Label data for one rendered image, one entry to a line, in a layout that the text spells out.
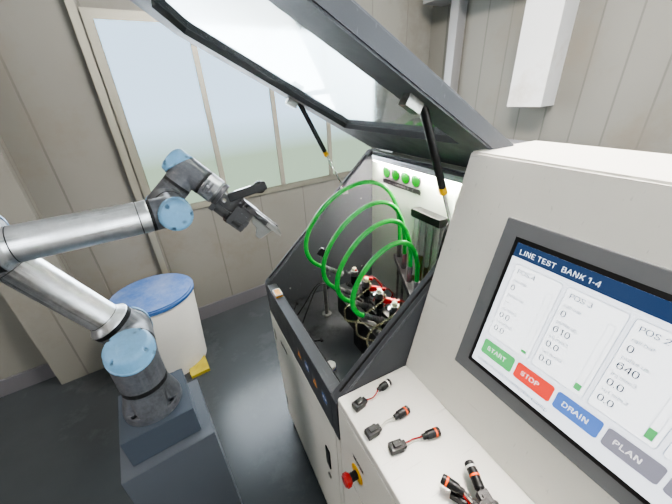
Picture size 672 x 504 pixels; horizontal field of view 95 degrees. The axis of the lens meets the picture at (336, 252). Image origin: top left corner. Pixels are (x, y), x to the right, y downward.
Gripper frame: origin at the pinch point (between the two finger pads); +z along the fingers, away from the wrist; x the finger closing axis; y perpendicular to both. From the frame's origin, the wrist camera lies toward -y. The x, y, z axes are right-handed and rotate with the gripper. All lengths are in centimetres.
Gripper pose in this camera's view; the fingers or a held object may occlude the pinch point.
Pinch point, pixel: (278, 229)
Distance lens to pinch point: 97.5
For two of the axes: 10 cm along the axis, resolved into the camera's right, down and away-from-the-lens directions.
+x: 2.5, 2.3, -9.4
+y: -6.2, 7.8, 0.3
